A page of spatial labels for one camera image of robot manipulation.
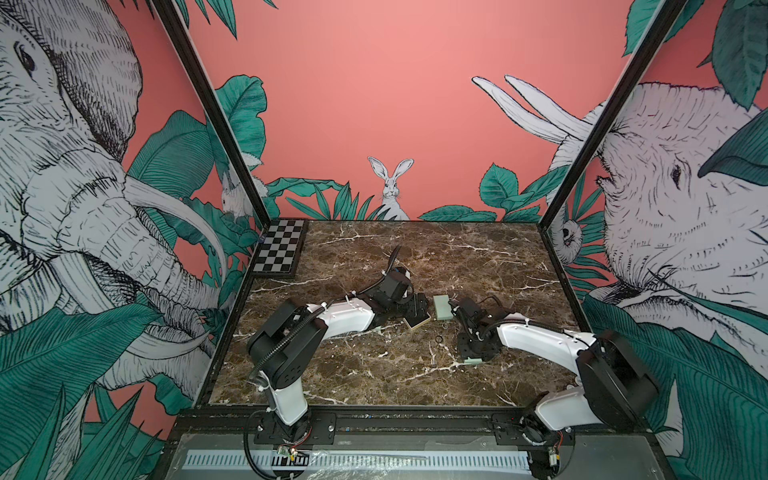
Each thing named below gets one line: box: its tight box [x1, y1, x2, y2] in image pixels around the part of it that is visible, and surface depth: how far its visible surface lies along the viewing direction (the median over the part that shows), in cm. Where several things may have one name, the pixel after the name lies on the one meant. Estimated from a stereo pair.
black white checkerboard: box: [251, 219, 309, 276], surface depth 110 cm
